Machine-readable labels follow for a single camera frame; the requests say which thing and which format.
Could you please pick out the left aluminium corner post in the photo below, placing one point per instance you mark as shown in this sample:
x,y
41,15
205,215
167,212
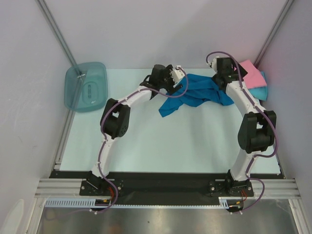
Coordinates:
x,y
43,6

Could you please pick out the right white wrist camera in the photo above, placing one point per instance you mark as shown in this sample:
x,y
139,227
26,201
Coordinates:
x,y
213,63

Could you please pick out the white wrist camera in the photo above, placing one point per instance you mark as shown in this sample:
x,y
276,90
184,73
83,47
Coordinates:
x,y
213,63
177,74

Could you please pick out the pink folded t shirt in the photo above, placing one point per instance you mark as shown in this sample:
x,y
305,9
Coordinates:
x,y
254,78

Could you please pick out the white slotted cable duct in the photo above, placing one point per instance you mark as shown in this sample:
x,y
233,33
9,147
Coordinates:
x,y
101,203

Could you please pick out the aluminium corner post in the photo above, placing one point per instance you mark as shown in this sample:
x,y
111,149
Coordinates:
x,y
274,30
43,6

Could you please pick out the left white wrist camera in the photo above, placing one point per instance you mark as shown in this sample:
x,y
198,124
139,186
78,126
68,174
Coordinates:
x,y
177,74

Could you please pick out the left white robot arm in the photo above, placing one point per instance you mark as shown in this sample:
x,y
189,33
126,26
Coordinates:
x,y
114,125

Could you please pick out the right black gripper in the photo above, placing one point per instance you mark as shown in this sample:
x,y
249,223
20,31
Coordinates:
x,y
218,81

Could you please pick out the right aluminium corner post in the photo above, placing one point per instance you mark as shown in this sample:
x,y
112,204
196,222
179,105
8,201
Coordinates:
x,y
274,30

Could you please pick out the teal transparent plastic bin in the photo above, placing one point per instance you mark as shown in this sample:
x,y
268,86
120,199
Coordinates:
x,y
86,87

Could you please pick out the light blue folded t shirt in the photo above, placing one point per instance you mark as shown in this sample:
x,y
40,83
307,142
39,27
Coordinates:
x,y
260,93

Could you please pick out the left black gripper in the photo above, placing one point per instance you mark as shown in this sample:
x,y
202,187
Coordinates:
x,y
170,89

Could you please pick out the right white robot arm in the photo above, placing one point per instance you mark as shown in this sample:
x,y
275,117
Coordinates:
x,y
256,132

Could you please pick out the aluminium front rail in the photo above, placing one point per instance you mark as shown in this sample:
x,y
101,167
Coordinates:
x,y
274,188

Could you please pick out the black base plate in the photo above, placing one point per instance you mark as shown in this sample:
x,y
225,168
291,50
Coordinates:
x,y
164,189

